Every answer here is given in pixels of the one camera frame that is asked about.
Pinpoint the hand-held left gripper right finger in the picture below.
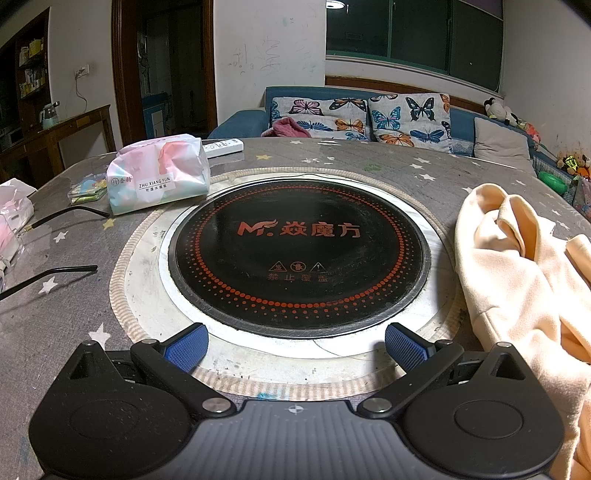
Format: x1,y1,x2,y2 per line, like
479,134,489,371
358,322,540,419

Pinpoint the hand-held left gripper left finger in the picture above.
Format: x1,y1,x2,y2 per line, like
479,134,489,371
68,322,234,419

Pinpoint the cream garment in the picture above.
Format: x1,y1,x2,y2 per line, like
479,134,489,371
455,183,591,480

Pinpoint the beige round cooktop surround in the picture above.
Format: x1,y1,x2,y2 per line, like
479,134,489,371
109,168,462,398

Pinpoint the black round induction cooktop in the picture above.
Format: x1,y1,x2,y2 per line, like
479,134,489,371
168,180,432,334

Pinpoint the pink white tissue pack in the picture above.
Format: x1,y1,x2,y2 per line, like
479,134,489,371
106,134,212,216

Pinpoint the small clear plastic packet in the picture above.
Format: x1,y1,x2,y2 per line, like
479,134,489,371
68,178,109,205

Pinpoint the grey star tablecloth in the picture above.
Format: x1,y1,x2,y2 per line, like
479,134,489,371
0,136,591,480

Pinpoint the white remote control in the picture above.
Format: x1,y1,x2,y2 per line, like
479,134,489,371
202,138,244,160

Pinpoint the opened crumpled tissue pack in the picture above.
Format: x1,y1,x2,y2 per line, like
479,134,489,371
0,180,38,278

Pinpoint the green toy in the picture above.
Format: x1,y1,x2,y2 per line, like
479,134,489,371
538,172,570,195

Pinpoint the butterfly print cushion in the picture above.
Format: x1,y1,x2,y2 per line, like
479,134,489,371
269,96,370,141
368,93,453,154

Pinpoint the grey cushion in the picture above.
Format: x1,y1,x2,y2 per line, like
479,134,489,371
473,116,539,174

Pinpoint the blue sofa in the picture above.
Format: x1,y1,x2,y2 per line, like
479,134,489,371
208,85,591,232

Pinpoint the pink cloth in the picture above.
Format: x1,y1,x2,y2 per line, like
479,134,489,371
261,117,312,139

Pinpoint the pile of colourful toys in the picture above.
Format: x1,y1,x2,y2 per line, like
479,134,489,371
556,151,591,179

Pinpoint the wooden side table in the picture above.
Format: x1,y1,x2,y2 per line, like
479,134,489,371
23,104,116,172

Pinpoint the black white plush toy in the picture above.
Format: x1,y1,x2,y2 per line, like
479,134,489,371
484,98,514,123

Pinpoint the glass kettle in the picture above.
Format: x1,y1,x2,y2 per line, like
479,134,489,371
39,102,61,130

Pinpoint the dark window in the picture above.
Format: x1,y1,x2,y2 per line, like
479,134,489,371
325,0,504,92

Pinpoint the wooden display shelf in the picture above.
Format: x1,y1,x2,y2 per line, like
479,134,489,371
0,7,51,153

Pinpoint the black cable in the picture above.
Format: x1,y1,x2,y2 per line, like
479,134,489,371
28,206,112,230
0,264,99,302

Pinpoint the brown door frame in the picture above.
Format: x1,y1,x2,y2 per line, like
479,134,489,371
111,0,219,149

